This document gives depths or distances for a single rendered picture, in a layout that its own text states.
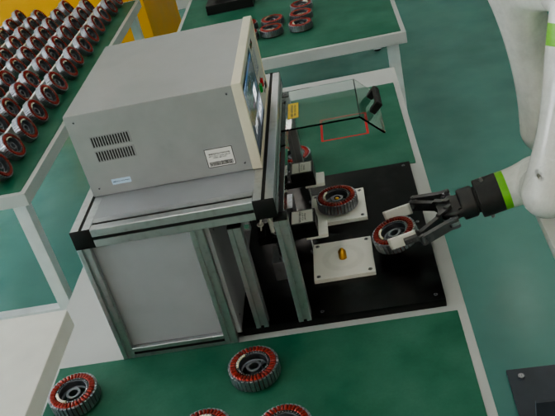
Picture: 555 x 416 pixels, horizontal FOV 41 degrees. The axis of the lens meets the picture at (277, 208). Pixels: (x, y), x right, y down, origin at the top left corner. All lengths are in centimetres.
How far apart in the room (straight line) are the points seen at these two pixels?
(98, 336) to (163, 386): 29
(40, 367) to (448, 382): 81
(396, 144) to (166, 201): 99
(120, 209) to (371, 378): 64
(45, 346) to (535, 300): 205
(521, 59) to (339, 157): 79
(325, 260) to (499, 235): 145
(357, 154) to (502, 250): 98
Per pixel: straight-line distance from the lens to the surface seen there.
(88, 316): 202
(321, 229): 181
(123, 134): 164
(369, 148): 240
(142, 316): 175
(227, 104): 158
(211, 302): 170
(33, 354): 119
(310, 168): 199
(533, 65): 181
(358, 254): 187
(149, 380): 175
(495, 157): 375
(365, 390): 158
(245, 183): 159
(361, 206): 205
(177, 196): 163
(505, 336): 275
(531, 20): 174
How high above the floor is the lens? 188
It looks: 31 degrees down
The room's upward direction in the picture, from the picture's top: 14 degrees counter-clockwise
